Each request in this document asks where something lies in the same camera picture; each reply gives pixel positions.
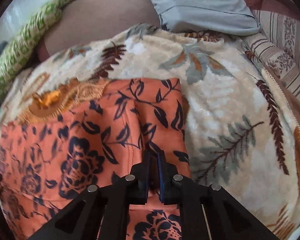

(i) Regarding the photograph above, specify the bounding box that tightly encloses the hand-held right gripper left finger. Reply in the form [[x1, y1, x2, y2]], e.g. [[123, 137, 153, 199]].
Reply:
[[27, 151, 151, 240]]

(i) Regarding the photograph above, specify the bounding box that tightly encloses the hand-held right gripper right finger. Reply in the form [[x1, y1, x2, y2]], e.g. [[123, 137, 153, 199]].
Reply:
[[157, 151, 281, 240]]

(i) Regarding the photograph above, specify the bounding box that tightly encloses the orange floral garment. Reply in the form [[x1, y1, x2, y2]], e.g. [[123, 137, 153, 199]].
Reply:
[[0, 78, 192, 240]]

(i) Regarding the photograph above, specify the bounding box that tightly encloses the leaf-printed plush blanket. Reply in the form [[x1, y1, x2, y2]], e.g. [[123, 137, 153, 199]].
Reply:
[[0, 24, 300, 240]]

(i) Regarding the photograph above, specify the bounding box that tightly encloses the light blue pillow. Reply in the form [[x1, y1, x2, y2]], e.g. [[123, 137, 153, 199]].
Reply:
[[134, 0, 262, 35]]

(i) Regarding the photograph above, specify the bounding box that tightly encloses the striped floral bed sheet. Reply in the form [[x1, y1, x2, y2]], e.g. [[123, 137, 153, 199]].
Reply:
[[242, 9, 300, 105]]

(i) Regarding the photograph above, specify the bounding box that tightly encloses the green knitted cloth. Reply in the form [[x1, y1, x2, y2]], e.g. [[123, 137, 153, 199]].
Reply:
[[0, 0, 90, 100]]

